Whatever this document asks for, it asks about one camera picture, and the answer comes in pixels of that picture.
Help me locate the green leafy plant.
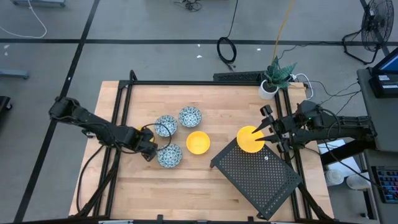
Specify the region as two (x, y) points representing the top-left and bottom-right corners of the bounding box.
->
(264, 55), (298, 90)

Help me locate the black perforated metal rack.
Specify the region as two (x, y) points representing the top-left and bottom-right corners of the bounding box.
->
(210, 136), (303, 222)

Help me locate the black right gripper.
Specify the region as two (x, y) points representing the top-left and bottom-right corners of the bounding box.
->
(251, 104), (299, 154)

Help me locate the backlit black keyboard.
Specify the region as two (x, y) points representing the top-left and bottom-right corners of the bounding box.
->
(371, 165), (398, 205)

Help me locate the white plug cable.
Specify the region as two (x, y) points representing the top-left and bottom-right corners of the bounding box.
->
(290, 72), (315, 101)

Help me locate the black aluminium table frame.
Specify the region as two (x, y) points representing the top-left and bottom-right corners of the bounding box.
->
(73, 69), (335, 224)

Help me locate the black floor fan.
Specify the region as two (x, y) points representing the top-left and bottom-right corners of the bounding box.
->
(341, 0), (396, 66)

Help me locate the grey desk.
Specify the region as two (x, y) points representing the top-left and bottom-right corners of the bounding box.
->
(356, 68), (398, 154)

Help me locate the yellow cable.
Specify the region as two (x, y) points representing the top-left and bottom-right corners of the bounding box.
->
(272, 0), (295, 62)

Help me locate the tangled black cable bundle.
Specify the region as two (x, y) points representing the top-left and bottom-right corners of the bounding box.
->
(173, 0), (203, 13)

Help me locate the black power strip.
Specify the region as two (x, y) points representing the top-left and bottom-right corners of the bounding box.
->
(213, 70), (268, 83)

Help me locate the black computer monitor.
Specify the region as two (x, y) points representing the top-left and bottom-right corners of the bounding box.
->
(368, 46), (398, 100)

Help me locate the white floor cable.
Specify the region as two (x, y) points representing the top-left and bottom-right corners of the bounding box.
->
(0, 0), (49, 40)

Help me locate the blue patterned teal bowl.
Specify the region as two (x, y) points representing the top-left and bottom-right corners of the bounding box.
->
(154, 114), (179, 138)
(157, 142), (183, 169)
(178, 106), (203, 129)

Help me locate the white plant pot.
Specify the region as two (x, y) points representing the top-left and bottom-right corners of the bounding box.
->
(257, 79), (280, 101)

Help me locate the black coiled floor cable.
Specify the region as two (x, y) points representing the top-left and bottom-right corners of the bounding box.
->
(216, 0), (240, 72)

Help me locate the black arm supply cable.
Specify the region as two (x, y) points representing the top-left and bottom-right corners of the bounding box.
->
(75, 143), (106, 214)

